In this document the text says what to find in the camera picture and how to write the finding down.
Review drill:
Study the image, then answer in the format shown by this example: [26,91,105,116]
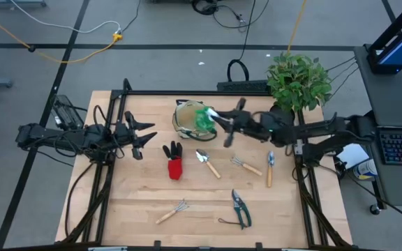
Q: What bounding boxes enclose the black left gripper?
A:
[113,110,158,161]

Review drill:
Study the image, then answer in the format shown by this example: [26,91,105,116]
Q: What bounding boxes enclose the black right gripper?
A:
[214,97,262,149]

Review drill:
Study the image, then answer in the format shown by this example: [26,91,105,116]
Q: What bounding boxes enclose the beige green gardening bag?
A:
[172,99,218,142]

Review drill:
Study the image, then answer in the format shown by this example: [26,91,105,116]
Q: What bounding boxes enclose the wooden handle metal trowel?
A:
[195,149,222,180]

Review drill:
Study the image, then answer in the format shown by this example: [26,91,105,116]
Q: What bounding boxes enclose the red black garden glove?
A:
[162,140,184,181]

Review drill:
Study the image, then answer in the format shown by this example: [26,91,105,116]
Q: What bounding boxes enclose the wooden handle hand rake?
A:
[230,156,263,176]
[155,199,190,225]

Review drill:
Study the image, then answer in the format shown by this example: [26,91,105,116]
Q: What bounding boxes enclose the wooden handle narrow transplanter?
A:
[266,150,276,188]

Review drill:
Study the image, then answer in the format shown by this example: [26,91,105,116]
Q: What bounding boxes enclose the green pruning shears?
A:
[217,188,253,230]

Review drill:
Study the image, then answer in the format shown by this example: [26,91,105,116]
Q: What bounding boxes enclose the black power strip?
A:
[216,79,270,93]

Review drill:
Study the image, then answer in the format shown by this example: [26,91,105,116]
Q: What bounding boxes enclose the black plant pot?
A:
[270,103,296,123]

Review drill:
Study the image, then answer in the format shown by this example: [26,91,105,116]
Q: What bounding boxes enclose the black power supply box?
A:
[50,94,85,132]

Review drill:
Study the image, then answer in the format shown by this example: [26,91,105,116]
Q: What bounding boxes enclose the green leafy plant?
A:
[265,52,333,113]

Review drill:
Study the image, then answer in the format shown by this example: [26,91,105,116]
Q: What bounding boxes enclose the white blue yellow canister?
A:
[352,158,378,181]

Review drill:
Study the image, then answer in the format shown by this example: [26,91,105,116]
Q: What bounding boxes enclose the grey desk cart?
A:
[353,44,402,207]

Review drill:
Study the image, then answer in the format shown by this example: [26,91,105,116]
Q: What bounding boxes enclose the black caster wheel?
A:
[368,204,387,216]

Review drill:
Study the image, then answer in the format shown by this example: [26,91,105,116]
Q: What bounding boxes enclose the backlit black keyboard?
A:
[378,128,402,167]

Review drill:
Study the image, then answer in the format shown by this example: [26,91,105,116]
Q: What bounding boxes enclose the grey floor base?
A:
[0,0,47,8]

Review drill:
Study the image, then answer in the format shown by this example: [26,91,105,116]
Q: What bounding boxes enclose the black aluminium table frame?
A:
[61,78,354,251]

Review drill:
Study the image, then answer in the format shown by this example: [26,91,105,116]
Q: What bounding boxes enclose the black looped floor cable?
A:
[226,0,258,83]

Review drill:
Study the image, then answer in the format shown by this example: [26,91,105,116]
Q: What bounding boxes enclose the yellow extension cable with plug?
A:
[0,3,124,65]

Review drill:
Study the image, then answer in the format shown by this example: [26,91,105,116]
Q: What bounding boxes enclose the black cable tangle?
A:
[190,0,270,33]

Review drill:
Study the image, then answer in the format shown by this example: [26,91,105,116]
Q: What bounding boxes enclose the yellow floor cable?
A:
[287,0,308,55]

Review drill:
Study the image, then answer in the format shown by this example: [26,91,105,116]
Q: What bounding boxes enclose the thin black floor cable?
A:
[122,0,142,34]

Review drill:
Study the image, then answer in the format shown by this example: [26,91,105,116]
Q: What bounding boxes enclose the thin black desk cable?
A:
[329,66,359,99]
[326,56,357,73]
[329,61,358,83]

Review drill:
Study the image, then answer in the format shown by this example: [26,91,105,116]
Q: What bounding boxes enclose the white floor cable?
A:
[10,0,122,35]

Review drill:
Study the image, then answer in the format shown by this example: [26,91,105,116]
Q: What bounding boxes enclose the long black floor cable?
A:
[340,167,402,227]

